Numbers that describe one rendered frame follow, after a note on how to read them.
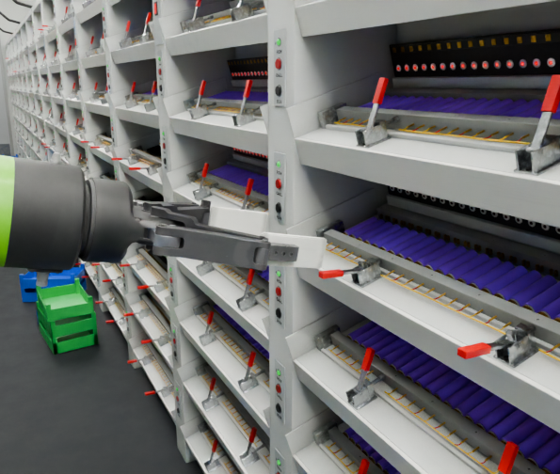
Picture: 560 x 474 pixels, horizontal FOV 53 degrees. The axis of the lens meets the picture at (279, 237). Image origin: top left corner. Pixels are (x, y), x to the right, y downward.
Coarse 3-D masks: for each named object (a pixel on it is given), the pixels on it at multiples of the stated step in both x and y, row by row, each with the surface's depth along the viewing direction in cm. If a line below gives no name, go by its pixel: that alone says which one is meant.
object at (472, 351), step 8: (512, 336) 58; (472, 344) 57; (480, 344) 57; (488, 344) 58; (496, 344) 58; (504, 344) 58; (512, 344) 58; (464, 352) 55; (472, 352) 56; (480, 352) 56; (488, 352) 57
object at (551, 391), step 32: (320, 224) 98; (352, 224) 101; (480, 224) 81; (320, 288) 92; (352, 288) 82; (384, 288) 79; (384, 320) 77; (416, 320) 70; (448, 320) 68; (480, 320) 67; (448, 352) 66; (480, 384) 63; (512, 384) 58; (544, 384) 55; (544, 416) 56
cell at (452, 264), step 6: (468, 252) 78; (474, 252) 78; (456, 258) 77; (462, 258) 77; (468, 258) 77; (444, 264) 76; (450, 264) 76; (456, 264) 76; (444, 270) 76; (450, 270) 76
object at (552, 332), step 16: (336, 240) 93; (352, 240) 90; (368, 256) 86; (384, 256) 82; (400, 272) 79; (416, 272) 76; (432, 272) 75; (416, 288) 75; (432, 288) 74; (448, 288) 71; (464, 288) 69; (448, 304) 70; (464, 304) 69; (480, 304) 66; (496, 304) 65; (512, 304) 64; (512, 320) 63; (528, 320) 60; (544, 320) 60; (544, 336) 59; (544, 352) 58
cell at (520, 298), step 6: (546, 276) 68; (552, 276) 67; (540, 282) 67; (546, 282) 67; (552, 282) 67; (528, 288) 66; (534, 288) 66; (540, 288) 66; (546, 288) 66; (516, 294) 66; (522, 294) 66; (528, 294) 66; (534, 294) 66; (516, 300) 65; (522, 300) 65; (528, 300) 65
